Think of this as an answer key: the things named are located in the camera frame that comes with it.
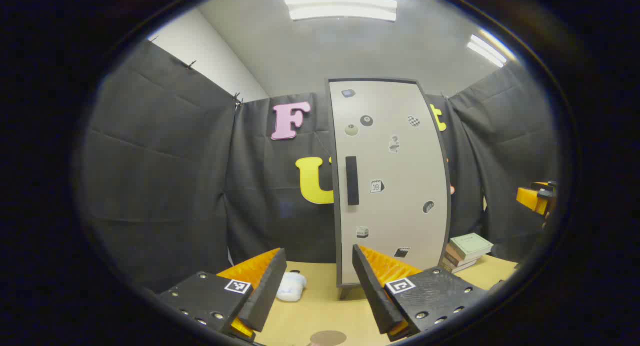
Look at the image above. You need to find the white cabinet door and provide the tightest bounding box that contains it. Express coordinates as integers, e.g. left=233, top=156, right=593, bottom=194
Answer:
left=330, top=80, right=449, bottom=286

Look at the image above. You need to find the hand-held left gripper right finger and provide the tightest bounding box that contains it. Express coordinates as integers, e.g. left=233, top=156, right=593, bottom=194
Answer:
left=352, top=243, right=490, bottom=343

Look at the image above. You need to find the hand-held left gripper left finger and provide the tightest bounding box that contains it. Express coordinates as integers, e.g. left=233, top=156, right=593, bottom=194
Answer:
left=157, top=247, right=289, bottom=343

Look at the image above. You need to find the black door handle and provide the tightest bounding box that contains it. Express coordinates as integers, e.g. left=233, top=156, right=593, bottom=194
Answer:
left=345, top=156, right=360, bottom=207

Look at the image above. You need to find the brown book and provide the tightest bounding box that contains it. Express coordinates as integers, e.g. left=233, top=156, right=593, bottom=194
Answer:
left=444, top=243, right=483, bottom=268

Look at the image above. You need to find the white crumpled cloth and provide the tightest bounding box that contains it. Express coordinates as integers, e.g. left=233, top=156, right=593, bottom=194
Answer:
left=276, top=271, right=308, bottom=303

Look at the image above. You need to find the black backdrop cloth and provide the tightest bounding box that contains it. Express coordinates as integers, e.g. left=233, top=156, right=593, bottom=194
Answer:
left=82, top=38, right=561, bottom=294

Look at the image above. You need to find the narrow ceiling light panel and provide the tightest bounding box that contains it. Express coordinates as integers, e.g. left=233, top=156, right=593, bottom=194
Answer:
left=467, top=34, right=508, bottom=69

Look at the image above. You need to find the wide ceiling light panel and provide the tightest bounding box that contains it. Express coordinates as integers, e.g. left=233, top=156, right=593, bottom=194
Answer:
left=284, top=0, right=399, bottom=23

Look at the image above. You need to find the round brown coaster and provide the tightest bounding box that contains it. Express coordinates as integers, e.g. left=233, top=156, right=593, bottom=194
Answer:
left=309, top=330, right=348, bottom=346

